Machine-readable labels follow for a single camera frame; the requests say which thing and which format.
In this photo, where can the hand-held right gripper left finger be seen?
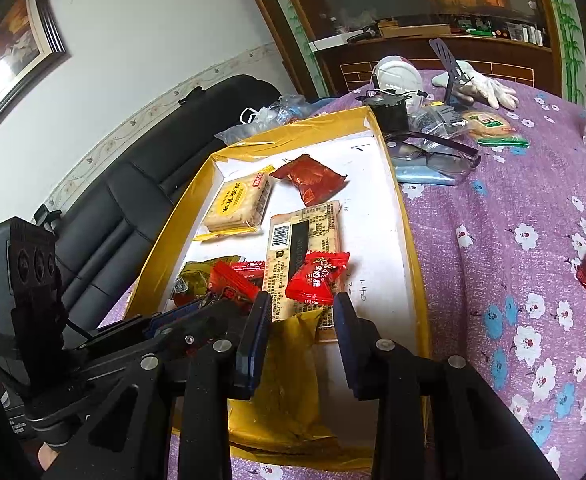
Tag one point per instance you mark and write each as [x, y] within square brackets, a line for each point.
[254, 347]

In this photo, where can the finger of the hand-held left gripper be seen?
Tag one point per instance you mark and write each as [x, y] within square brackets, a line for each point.
[218, 322]
[173, 321]

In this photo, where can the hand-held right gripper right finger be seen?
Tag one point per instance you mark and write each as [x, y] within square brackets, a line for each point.
[349, 352]

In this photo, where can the red candy packet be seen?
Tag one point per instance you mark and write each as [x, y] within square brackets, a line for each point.
[233, 282]
[317, 277]

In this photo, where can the olive yellow candy packet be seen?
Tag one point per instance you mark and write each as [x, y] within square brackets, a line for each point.
[193, 280]

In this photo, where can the plain yellow snack packet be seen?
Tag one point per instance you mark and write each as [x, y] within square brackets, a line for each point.
[293, 390]

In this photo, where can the yellow cardboard box tray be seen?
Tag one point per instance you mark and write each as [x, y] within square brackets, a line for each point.
[368, 240]

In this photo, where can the clear yellow-label biscuit packet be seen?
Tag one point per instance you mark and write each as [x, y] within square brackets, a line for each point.
[235, 205]

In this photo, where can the orange cracker packet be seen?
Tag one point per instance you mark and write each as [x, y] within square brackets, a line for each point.
[300, 232]

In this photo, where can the dark red snack packet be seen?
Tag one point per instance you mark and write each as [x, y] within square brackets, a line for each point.
[310, 177]

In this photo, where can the black leather sofa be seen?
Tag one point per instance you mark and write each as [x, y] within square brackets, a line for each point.
[138, 170]

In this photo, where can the light blue packet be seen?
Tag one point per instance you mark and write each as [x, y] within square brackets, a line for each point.
[428, 176]

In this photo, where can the crumpled clear plastic bags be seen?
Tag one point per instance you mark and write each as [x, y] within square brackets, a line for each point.
[273, 117]

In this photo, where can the dark-framed glasses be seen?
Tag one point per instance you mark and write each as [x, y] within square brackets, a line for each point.
[443, 152]

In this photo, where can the purple floral tablecloth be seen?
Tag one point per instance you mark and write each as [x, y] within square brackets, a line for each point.
[523, 200]

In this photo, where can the small black box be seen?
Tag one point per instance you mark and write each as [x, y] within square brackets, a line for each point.
[390, 112]

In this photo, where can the clear plastic bag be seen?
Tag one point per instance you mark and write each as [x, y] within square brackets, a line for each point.
[435, 119]

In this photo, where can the round cracker green packet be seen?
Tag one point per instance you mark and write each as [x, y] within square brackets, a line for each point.
[490, 127]

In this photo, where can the white cup-shaped mask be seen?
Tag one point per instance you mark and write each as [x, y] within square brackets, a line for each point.
[398, 77]

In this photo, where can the wooden glass-front cabinet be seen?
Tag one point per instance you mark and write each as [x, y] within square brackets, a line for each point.
[398, 67]

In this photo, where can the white glove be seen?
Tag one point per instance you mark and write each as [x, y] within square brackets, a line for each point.
[478, 82]

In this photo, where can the black metal phone stand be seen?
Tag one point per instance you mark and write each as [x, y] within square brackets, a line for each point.
[448, 67]

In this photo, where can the black microphone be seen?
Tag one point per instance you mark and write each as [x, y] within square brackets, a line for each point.
[362, 35]

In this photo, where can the framed wall picture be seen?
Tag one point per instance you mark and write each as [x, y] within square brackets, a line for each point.
[10, 55]

